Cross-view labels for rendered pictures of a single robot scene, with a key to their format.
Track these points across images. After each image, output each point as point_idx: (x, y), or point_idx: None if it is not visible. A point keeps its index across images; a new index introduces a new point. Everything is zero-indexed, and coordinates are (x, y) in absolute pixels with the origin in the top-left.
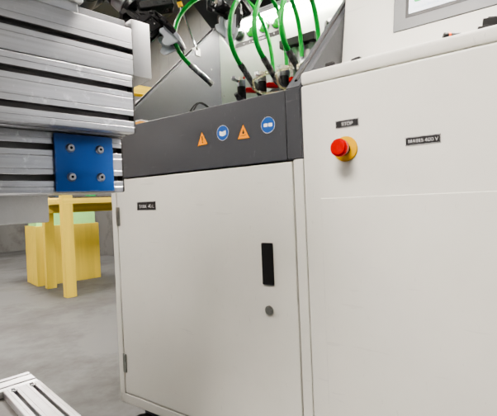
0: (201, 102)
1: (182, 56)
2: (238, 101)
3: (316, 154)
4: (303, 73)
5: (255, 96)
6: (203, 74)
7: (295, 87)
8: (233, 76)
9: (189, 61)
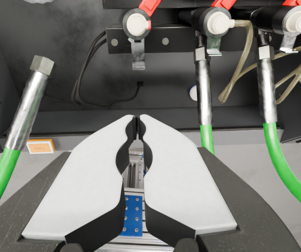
0: (79, 89)
1: (8, 181)
2: (221, 144)
3: None
4: None
5: (244, 144)
6: (41, 101)
7: (291, 143)
8: (139, 69)
9: (15, 156)
